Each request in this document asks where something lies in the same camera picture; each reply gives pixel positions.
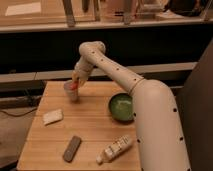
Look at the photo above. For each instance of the red pepper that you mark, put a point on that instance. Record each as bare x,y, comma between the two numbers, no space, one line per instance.
73,86

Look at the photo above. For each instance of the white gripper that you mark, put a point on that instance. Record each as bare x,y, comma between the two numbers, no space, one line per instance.
76,78

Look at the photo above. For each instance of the white plastic bottle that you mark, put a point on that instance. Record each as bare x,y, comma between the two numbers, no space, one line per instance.
115,149

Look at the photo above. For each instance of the white sponge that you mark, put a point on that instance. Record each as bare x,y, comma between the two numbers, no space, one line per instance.
52,116

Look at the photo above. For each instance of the grey rectangular bar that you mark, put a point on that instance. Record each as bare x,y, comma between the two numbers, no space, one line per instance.
72,148

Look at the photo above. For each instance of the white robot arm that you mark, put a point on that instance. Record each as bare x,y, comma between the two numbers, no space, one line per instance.
159,132

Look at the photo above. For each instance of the green bowl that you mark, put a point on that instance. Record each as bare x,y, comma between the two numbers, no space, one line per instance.
120,107

